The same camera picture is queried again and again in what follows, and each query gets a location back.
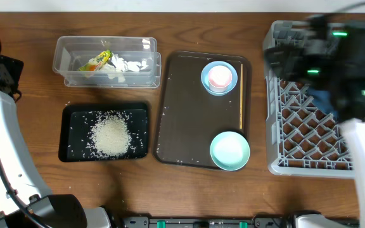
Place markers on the black waste tray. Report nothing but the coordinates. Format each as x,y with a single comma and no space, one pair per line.
78,118

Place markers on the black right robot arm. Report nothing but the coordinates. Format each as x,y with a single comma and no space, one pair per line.
347,96

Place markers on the pile of white rice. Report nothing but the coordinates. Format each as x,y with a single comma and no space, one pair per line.
111,136

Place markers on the green orange snack wrapper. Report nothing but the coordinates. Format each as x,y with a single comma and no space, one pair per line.
97,62

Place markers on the dark blue plate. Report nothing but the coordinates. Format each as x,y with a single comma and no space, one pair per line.
321,100

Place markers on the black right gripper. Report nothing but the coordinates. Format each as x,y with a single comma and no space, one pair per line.
282,64

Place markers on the wooden chopstick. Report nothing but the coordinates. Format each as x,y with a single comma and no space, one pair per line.
241,97

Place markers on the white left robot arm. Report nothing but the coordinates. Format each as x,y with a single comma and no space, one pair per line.
25,199

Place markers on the white tissue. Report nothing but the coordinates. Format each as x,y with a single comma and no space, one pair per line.
118,64

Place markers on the light blue small bowl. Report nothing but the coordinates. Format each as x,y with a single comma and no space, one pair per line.
206,83

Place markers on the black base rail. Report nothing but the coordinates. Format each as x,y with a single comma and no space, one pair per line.
256,222

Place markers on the dark brown serving tray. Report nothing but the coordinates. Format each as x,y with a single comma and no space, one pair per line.
190,117

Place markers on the grey plastic dishwasher rack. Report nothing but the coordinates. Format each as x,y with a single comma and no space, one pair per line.
301,140

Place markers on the clear plastic waste bin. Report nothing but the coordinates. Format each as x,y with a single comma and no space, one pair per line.
72,52

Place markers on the mint green bowl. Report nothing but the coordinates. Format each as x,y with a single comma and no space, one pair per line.
230,151

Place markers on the pink plastic cup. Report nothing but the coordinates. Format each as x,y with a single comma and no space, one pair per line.
219,78

